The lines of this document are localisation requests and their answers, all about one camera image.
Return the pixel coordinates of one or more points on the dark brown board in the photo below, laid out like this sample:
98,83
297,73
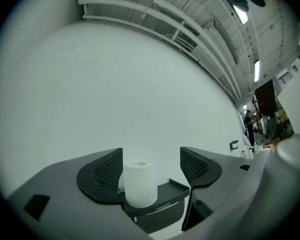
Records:
265,99

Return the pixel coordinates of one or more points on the black wall shelf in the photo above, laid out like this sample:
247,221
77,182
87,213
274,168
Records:
170,196

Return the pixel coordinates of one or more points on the black wall bracket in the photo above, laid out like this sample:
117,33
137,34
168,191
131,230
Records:
233,145

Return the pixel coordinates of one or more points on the long ceiling light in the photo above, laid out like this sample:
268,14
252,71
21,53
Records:
240,14

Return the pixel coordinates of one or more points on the short ceiling light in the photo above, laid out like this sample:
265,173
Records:
257,71

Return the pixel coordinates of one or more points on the white toilet paper roll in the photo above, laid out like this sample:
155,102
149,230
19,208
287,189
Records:
140,184

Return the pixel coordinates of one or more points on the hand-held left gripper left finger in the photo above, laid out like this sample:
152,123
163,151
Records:
65,189

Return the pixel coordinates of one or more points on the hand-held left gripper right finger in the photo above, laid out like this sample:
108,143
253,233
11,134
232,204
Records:
215,174

